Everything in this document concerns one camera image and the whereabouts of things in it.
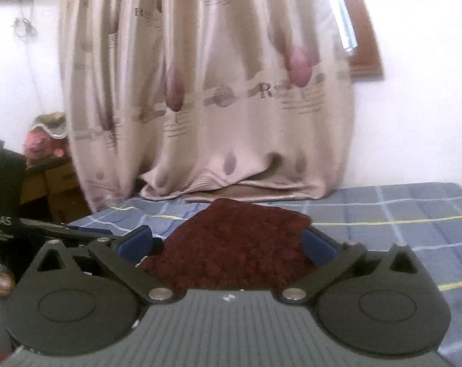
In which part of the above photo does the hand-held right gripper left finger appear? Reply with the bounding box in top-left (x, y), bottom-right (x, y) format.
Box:
top-left (34, 225), bottom-right (178, 306)

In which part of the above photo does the blue plaid bed sheet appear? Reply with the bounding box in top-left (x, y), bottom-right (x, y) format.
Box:
top-left (68, 181), bottom-right (462, 367)

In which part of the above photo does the wall cable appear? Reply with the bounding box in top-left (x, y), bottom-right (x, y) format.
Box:
top-left (11, 4), bottom-right (38, 41)

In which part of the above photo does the wooden cabinet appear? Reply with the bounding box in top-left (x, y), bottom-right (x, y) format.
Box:
top-left (20, 156), bottom-right (92, 223)

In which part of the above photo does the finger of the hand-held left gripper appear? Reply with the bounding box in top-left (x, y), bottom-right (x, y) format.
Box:
top-left (19, 217), bottom-right (120, 243)

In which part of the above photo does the beige leaf-print curtain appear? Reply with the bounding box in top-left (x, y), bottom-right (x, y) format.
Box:
top-left (57, 0), bottom-right (357, 204)

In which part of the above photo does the brown wooden window frame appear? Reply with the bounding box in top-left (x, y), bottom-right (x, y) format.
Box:
top-left (332, 0), bottom-right (385, 82)

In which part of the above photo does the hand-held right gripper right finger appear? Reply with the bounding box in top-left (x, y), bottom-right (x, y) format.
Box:
top-left (281, 226), bottom-right (421, 306)

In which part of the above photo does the pink stuffed toy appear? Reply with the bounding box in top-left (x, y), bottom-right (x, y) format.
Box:
top-left (24, 112), bottom-right (72, 166)

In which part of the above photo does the dark red fuzzy garment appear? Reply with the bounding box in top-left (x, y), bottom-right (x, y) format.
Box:
top-left (138, 198), bottom-right (316, 292)

